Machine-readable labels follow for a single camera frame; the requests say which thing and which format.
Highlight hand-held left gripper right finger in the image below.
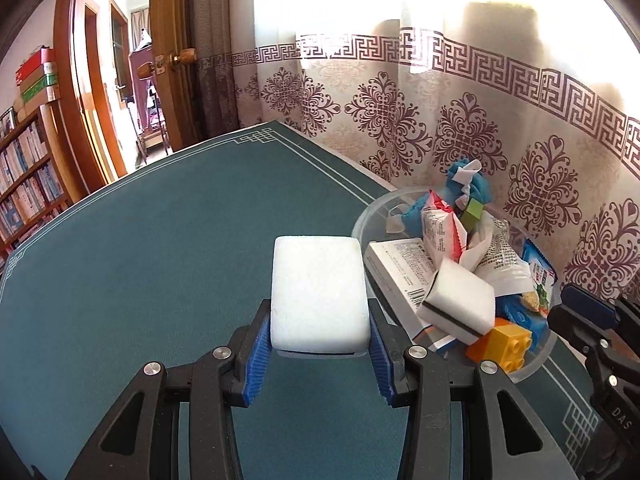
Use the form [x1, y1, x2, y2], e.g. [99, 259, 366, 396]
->
[367, 298, 576, 480]

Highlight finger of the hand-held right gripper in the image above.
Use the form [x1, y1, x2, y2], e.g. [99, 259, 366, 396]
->
[546, 304, 619, 376]
[561, 284, 640, 331]

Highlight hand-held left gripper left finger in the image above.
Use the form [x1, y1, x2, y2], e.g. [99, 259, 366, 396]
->
[65, 299, 275, 480]

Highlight blue snack packet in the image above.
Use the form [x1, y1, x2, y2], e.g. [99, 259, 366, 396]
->
[520, 237, 559, 319]

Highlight yellow and orange toy brick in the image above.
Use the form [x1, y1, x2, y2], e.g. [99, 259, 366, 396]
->
[465, 321, 535, 374]

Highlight white cardboard box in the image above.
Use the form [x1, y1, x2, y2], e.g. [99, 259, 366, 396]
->
[367, 237, 458, 354]

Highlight white cotton swab bag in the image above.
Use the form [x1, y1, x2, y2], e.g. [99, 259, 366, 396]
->
[460, 212, 534, 297]

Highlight white sponge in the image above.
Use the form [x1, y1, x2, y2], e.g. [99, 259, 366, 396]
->
[416, 259, 497, 347]

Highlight clear plastic container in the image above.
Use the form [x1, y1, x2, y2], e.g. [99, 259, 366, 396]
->
[351, 186, 559, 386]

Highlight green toy block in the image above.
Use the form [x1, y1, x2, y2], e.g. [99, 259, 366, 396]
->
[459, 199, 487, 234]

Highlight red and white glue packet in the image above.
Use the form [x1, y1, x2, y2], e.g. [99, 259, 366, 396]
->
[420, 191, 471, 264]

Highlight teal woven cloth with ribbon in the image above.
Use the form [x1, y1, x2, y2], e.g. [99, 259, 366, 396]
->
[400, 159, 496, 235]

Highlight metal rack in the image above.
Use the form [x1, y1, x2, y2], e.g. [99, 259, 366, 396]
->
[135, 124, 171, 167]

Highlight white patterned curtain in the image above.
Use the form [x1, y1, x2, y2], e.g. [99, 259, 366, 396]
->
[235, 0, 640, 307]

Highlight wooden bookshelf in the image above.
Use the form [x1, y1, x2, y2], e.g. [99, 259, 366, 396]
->
[0, 100, 87, 262]

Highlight pink hanging garment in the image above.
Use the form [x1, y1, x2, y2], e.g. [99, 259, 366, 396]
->
[127, 30, 167, 137]

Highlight rows of books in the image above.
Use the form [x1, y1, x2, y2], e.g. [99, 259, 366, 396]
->
[0, 120, 68, 243]

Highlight grey-brown curtain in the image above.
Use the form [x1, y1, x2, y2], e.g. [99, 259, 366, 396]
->
[187, 0, 262, 139]

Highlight tan box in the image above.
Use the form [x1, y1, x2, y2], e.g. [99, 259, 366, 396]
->
[22, 87, 62, 114]

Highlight green box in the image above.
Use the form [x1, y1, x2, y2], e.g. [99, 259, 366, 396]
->
[19, 62, 60, 102]

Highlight wooden door with knobs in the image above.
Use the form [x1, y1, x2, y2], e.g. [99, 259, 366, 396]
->
[136, 0, 202, 155]

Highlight red box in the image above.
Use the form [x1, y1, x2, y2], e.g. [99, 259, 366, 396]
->
[14, 48, 56, 87]

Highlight wooden door frame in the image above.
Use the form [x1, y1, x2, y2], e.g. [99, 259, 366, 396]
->
[52, 0, 137, 197]

